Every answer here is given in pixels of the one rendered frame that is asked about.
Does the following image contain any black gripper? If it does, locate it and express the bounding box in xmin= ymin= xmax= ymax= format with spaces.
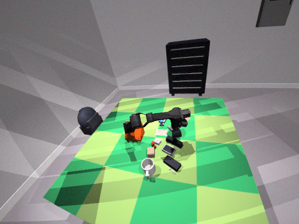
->
xmin=171 ymin=121 xmax=182 ymax=137

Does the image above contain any grey mug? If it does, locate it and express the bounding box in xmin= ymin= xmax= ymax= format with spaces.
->
xmin=141 ymin=158 xmax=156 ymax=179

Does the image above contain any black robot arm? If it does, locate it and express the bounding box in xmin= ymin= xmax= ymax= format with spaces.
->
xmin=123 ymin=107 xmax=191 ymax=134

